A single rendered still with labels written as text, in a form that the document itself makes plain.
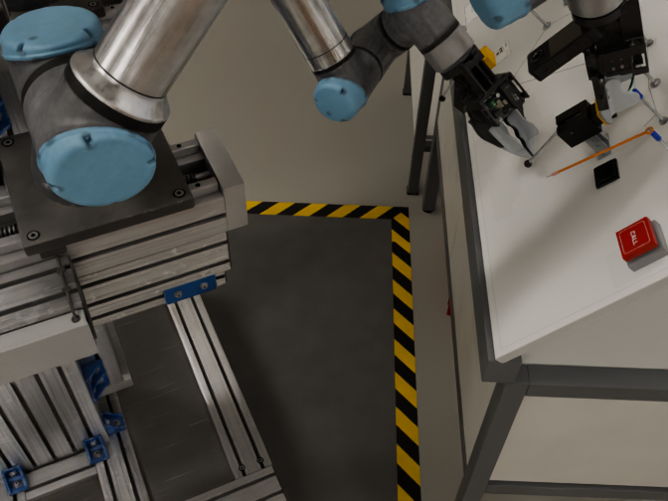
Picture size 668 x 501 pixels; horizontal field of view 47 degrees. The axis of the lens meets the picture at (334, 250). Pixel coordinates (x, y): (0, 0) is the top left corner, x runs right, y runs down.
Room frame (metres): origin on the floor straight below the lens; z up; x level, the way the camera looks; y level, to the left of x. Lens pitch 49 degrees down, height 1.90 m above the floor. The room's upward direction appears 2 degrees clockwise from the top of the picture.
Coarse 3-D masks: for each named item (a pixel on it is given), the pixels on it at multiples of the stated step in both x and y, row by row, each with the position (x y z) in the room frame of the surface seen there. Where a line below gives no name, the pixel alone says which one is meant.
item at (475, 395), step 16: (464, 224) 1.19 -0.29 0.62; (464, 240) 1.15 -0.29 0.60; (464, 256) 1.12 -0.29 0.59; (464, 272) 1.09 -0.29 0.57; (464, 288) 1.05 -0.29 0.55; (464, 304) 1.02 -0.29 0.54; (464, 320) 0.99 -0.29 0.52; (464, 336) 0.96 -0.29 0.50; (464, 352) 0.93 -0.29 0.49; (464, 368) 0.90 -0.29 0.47; (464, 384) 0.87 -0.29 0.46; (480, 384) 0.78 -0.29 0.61; (464, 400) 0.84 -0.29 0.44; (480, 400) 0.75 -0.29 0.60; (464, 416) 0.81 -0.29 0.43; (480, 416) 0.72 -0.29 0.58; (464, 432) 0.78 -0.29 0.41
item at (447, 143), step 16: (448, 80) 1.73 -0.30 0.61; (448, 96) 1.68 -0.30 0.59; (448, 112) 1.64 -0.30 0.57; (448, 128) 1.60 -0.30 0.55; (448, 144) 1.55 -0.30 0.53; (448, 160) 1.51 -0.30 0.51; (448, 176) 1.47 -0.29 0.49; (448, 192) 1.43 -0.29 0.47; (448, 208) 1.39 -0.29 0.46; (448, 224) 1.35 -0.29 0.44; (448, 240) 1.32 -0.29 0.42
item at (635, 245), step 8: (632, 224) 0.75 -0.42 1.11; (640, 224) 0.74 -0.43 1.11; (648, 224) 0.73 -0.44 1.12; (616, 232) 0.75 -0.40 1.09; (624, 232) 0.74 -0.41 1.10; (632, 232) 0.73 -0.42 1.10; (640, 232) 0.73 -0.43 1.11; (648, 232) 0.72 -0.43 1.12; (624, 240) 0.73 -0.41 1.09; (632, 240) 0.72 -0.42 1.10; (640, 240) 0.72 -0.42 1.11; (648, 240) 0.71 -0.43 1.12; (656, 240) 0.71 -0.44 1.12; (624, 248) 0.72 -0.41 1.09; (632, 248) 0.71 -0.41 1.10; (640, 248) 0.70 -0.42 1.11; (648, 248) 0.70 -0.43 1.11; (624, 256) 0.70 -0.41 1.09; (632, 256) 0.70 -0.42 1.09
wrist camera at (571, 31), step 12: (576, 24) 0.95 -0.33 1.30; (552, 36) 0.96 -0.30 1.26; (564, 36) 0.94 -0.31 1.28; (576, 36) 0.93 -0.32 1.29; (588, 36) 0.92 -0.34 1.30; (600, 36) 0.92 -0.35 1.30; (540, 48) 0.95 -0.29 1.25; (552, 48) 0.94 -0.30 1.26; (564, 48) 0.92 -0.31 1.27; (576, 48) 0.92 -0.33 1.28; (528, 60) 0.96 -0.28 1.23; (540, 60) 0.93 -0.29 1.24; (552, 60) 0.92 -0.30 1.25; (564, 60) 0.92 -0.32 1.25; (540, 72) 0.92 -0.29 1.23; (552, 72) 0.92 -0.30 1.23
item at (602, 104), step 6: (594, 72) 0.91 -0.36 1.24; (594, 78) 0.90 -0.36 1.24; (600, 78) 0.91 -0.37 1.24; (594, 84) 0.90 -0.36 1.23; (600, 84) 0.90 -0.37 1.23; (594, 90) 0.90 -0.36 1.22; (600, 90) 0.90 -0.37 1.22; (600, 96) 0.90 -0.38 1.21; (606, 96) 0.91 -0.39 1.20; (600, 102) 0.90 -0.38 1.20; (606, 102) 0.91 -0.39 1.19; (600, 108) 0.91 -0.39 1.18; (606, 108) 0.91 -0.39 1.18
